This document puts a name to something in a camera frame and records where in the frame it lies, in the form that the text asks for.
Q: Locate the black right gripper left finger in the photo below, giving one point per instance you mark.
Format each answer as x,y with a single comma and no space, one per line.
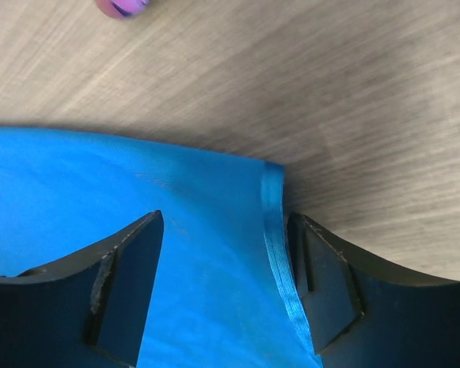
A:
87,309

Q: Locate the iridescent purple spoon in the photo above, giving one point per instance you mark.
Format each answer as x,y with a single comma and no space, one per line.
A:
121,8

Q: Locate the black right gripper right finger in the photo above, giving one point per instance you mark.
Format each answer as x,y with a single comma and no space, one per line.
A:
366,311

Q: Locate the blue cloth napkin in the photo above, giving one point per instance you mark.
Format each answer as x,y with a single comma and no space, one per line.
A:
224,294

